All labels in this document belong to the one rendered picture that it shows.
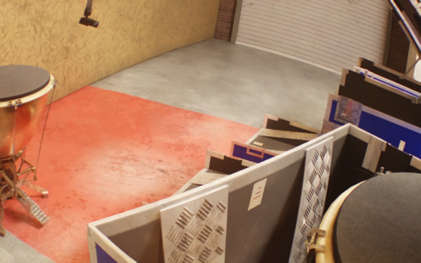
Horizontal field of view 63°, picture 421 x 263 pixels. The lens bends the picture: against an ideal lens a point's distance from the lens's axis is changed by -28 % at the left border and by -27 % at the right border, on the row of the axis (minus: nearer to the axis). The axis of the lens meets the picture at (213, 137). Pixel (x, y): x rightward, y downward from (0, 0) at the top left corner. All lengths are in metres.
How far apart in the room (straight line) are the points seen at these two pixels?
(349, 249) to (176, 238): 0.35
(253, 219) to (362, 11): 6.85
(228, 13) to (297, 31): 1.38
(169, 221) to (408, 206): 0.54
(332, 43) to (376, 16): 1.25
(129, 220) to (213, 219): 0.22
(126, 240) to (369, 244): 0.45
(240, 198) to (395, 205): 0.39
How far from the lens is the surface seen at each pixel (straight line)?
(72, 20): 4.06
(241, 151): 3.27
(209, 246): 0.93
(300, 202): 1.22
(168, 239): 0.82
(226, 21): 8.20
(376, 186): 0.99
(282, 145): 3.70
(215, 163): 3.05
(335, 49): 7.75
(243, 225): 1.05
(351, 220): 0.81
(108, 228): 0.72
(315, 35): 7.76
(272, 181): 1.07
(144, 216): 0.77
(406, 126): 1.84
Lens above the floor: 1.37
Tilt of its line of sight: 22 degrees down
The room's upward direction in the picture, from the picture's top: 10 degrees clockwise
